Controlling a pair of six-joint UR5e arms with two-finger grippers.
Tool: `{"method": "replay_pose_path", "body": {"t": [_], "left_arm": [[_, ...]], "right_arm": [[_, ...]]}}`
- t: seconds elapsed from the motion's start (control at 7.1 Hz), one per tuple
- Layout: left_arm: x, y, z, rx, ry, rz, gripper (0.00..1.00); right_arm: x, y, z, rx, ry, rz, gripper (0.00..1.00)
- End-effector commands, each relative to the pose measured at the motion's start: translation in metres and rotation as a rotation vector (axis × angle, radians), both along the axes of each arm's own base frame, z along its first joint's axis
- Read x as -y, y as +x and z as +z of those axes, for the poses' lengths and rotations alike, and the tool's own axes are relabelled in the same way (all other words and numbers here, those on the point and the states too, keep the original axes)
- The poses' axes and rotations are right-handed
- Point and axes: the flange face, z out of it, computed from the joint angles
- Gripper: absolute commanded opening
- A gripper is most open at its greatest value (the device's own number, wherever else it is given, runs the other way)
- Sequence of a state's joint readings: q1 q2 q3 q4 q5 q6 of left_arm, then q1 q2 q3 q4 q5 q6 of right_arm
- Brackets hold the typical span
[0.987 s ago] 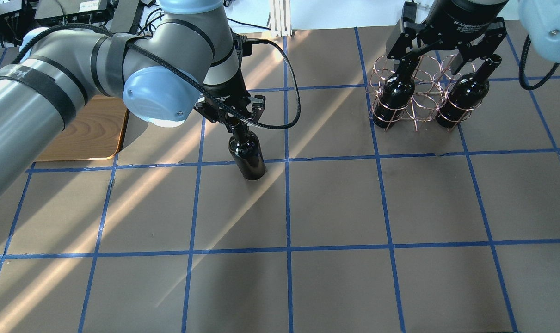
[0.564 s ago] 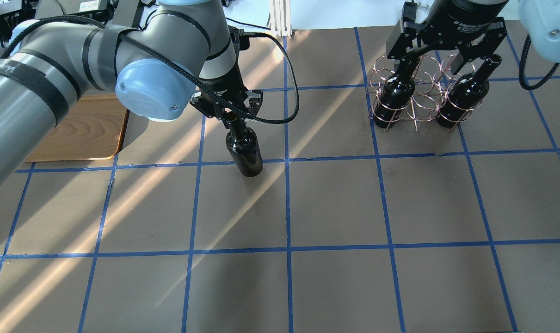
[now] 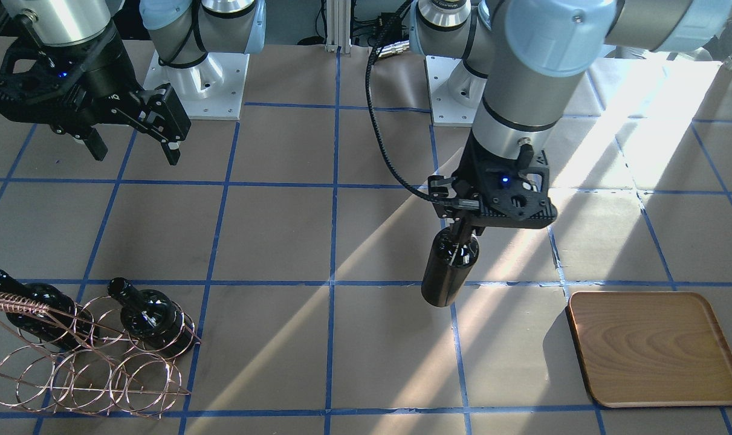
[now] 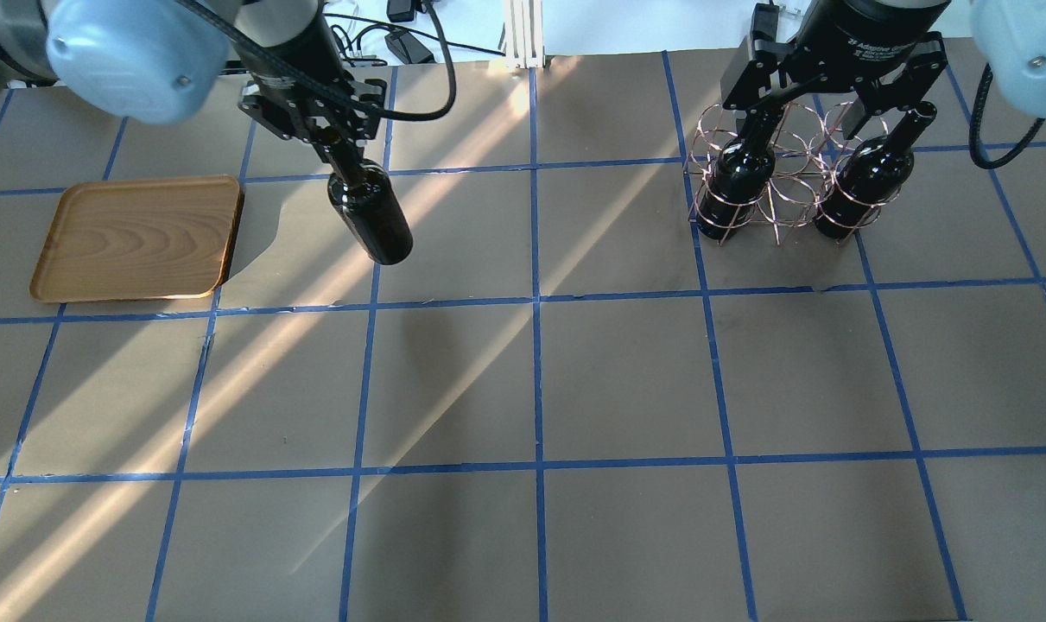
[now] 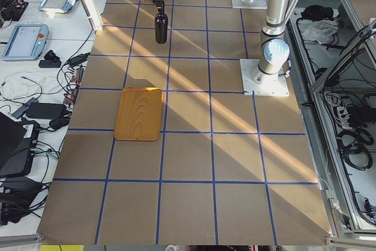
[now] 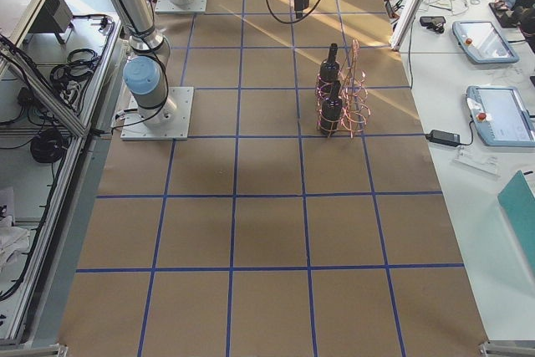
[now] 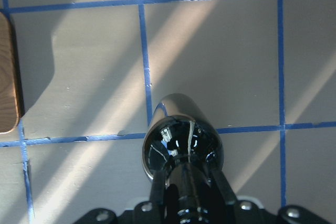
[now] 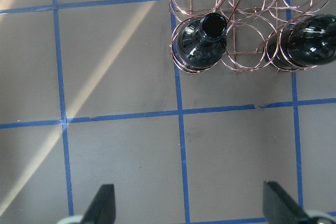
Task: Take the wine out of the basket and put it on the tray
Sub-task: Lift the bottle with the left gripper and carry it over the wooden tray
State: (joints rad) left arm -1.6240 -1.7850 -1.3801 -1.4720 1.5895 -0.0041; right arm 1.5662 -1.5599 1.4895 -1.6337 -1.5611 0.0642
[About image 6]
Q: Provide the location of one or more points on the dark wine bottle right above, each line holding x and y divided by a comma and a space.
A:
329, 68

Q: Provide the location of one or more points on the dark wine bottle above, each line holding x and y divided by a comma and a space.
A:
331, 110
329, 68

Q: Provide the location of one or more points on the teach pendant near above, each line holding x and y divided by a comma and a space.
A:
500, 116

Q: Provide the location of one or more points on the copper wire bottle basket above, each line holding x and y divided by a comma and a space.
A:
355, 112

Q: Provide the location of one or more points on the teach pendant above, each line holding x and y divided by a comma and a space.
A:
500, 116
483, 42

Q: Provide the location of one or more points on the teach pendant far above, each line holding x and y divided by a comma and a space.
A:
483, 42

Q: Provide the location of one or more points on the dark wine bottle left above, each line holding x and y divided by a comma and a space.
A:
331, 110

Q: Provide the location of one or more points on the teal folder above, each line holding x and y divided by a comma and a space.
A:
517, 201

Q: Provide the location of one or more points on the white cloth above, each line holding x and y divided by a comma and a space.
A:
14, 239

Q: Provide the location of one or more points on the black power adapter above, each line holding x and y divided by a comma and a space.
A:
443, 138

